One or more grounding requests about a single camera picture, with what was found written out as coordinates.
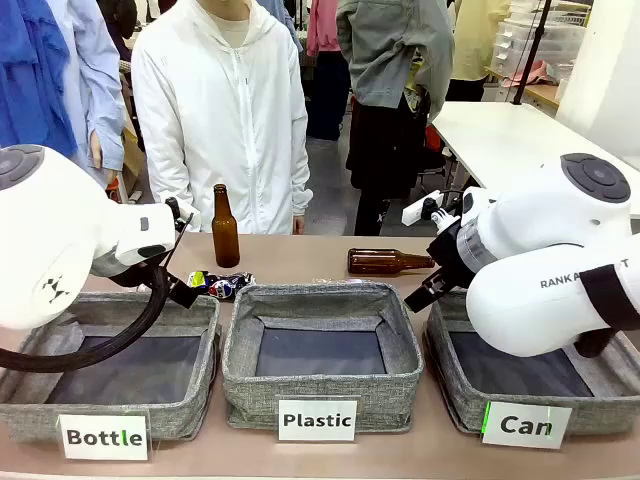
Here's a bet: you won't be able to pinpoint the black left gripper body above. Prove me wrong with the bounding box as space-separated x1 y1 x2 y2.
149 267 200 310

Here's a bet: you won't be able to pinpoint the blue vest person's hand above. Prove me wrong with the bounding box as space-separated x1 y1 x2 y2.
89 130 105 171

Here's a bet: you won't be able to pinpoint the clear plastic storage boxes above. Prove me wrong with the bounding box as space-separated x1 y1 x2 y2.
489 9 589 76

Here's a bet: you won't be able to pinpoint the person in blue vest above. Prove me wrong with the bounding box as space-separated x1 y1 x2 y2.
0 0 126 174

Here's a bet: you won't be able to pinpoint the white background table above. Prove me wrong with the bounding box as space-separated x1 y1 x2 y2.
430 101 640 221

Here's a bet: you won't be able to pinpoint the crushed blue Pepsi can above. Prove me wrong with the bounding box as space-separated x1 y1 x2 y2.
186 269 257 303

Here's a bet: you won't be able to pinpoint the grey basket labelled Bottle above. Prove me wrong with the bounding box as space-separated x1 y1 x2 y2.
0 291 222 445

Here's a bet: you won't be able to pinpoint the white sleeved left forearm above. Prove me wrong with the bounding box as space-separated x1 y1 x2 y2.
282 144 314 221

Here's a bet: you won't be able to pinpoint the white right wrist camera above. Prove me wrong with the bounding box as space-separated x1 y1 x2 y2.
401 191 446 225

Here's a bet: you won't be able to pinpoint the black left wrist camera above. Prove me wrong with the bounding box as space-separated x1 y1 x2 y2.
164 196 195 234

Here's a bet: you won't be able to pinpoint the person in white jacket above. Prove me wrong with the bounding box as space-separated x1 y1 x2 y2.
130 0 314 236

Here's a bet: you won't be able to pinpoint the brown glass bottle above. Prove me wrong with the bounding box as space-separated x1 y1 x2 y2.
211 183 242 269
347 248 436 277

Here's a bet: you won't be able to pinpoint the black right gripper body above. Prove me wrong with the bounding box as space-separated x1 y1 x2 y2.
425 222 479 297

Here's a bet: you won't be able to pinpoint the black stand pole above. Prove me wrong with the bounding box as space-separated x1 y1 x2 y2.
512 0 554 106

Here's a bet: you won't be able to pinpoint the grey basket labelled Plastic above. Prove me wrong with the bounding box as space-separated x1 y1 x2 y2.
222 280 425 435

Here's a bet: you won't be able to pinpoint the person in grey jacket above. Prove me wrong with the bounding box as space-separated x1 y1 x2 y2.
335 0 456 236

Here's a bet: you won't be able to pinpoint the grey basket labelled Can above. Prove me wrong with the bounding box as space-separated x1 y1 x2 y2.
423 292 640 436

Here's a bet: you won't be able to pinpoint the person in yellow top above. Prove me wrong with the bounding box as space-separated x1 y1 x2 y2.
452 0 512 101

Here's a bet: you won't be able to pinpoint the white Can label card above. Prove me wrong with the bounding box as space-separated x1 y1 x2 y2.
480 400 574 450

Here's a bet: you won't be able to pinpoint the white sleeved right forearm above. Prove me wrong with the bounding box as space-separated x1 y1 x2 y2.
137 129 201 232

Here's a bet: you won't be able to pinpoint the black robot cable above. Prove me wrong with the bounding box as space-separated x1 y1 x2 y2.
0 269 171 374

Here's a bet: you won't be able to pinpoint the white Plastic label card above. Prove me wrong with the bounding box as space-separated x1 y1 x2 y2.
276 397 359 444

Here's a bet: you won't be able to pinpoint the white Bottle label card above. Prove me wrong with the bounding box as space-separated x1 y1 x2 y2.
57 412 151 462

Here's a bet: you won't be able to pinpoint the pink garment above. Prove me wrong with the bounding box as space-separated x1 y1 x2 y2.
305 0 341 56

